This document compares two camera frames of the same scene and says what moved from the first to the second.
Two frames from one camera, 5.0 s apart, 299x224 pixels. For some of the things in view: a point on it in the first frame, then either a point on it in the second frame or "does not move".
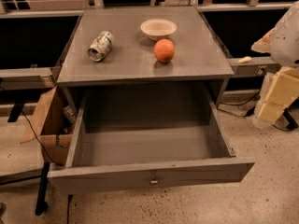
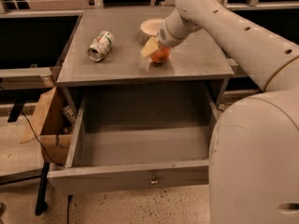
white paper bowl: x=156 y=29 does not move
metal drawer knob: x=153 y=181 does not move
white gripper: x=287 y=44 -> x=167 y=37
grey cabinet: x=142 y=47 does not move
